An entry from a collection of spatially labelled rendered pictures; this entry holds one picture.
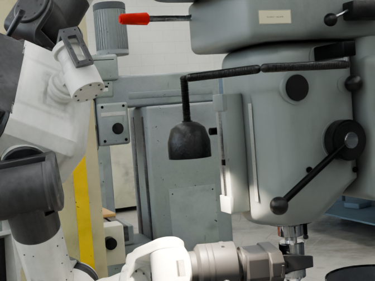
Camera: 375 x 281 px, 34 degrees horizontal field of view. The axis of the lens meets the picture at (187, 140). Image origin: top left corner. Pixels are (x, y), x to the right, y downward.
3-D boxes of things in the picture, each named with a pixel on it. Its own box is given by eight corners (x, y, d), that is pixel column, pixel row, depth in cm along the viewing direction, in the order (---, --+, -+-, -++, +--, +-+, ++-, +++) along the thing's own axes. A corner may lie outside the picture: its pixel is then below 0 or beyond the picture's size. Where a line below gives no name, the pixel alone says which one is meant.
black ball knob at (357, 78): (352, 92, 104) (351, 74, 104) (341, 93, 107) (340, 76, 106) (366, 91, 105) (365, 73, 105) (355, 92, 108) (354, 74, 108)
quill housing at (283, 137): (276, 235, 102) (262, 40, 100) (221, 218, 120) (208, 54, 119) (369, 218, 109) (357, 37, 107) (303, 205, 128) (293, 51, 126)
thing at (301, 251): (302, 271, 118) (300, 242, 117) (308, 277, 113) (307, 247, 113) (278, 273, 117) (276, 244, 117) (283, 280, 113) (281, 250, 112)
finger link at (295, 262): (312, 269, 113) (279, 272, 112) (311, 252, 113) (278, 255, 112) (315, 271, 112) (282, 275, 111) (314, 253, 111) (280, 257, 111)
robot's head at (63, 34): (63, 90, 118) (69, 67, 112) (47, 55, 121) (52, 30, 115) (94, 83, 121) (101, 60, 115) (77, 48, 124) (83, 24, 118)
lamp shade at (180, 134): (159, 159, 103) (157, 122, 103) (190, 155, 108) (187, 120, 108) (190, 160, 98) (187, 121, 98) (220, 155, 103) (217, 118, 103)
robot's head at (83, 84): (61, 110, 117) (82, 82, 112) (41, 67, 120) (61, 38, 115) (89, 108, 122) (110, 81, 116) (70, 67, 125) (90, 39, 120)
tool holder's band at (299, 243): (300, 242, 117) (300, 237, 117) (307, 247, 113) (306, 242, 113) (276, 244, 117) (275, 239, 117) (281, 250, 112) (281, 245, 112)
